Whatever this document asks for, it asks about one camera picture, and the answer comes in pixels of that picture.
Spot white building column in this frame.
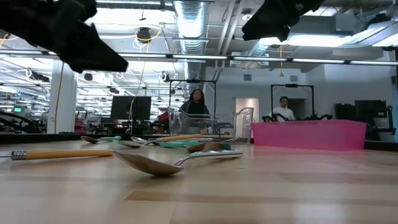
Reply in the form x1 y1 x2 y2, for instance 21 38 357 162
46 58 78 134

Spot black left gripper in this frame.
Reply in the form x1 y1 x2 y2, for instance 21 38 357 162
46 0 129 74

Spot black computer monitor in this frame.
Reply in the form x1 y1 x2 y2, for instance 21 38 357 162
354 99 387 121
110 95 152 121

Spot pink translucent plastic bin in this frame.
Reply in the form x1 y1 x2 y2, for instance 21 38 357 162
251 119 368 152

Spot clear plastic bin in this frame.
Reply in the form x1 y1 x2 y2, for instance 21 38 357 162
167 106 254 146

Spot silver round air duct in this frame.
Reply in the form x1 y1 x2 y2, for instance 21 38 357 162
248 40 271 57
172 0 208 113

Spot black metal stand frame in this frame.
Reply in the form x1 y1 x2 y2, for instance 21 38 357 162
270 83 315 121
169 79 218 116

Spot black ceiling cord reel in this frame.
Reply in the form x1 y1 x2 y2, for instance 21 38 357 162
136 26 153 44

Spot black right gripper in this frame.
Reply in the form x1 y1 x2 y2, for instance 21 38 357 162
241 0 326 42

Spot black overhead light bar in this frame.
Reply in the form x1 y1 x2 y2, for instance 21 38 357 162
0 49 398 67

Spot yellow power cable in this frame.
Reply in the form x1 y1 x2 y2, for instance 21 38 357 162
53 62 65 134

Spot red cart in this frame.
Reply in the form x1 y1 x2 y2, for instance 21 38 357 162
73 118 87 134

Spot orange handled spoon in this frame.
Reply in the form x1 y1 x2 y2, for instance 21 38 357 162
0 149 113 161
112 133 203 149

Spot person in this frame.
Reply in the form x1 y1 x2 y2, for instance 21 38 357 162
267 95 296 122
179 88 211 119

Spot white door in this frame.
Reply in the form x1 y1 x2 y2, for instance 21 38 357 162
235 98 260 124

